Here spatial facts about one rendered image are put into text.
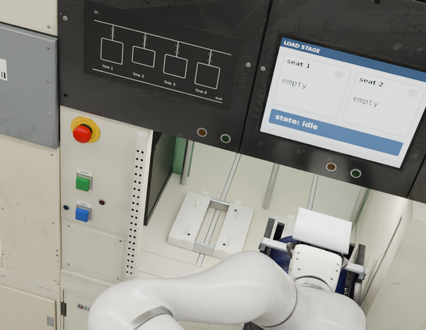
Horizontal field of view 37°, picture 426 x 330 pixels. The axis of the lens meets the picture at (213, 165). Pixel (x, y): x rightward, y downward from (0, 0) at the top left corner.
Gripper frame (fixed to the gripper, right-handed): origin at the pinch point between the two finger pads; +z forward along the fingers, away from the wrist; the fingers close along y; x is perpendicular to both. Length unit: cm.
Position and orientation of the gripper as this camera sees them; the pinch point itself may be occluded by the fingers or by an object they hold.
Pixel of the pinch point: (320, 238)
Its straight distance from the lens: 142.0
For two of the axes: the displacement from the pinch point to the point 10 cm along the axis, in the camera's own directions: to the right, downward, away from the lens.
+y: 9.6, 2.7, -1.0
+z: 2.5, -5.8, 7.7
